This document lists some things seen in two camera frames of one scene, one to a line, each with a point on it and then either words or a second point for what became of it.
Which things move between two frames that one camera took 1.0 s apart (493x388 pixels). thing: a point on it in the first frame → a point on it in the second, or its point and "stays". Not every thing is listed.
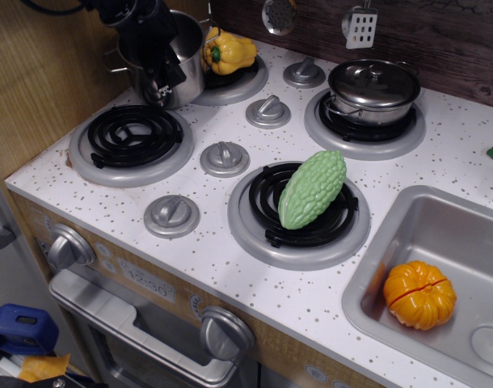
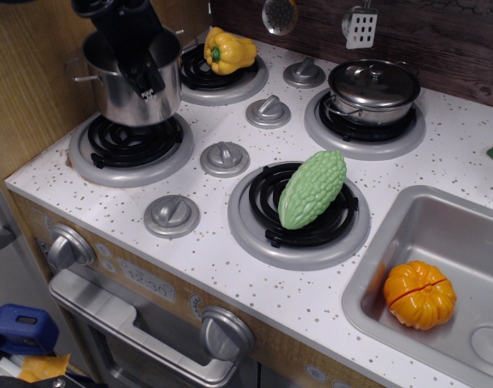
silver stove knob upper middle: [267, 114] stays
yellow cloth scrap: [40, 368] stays
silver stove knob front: [171, 217] stays
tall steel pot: [190, 48] → [119, 100]
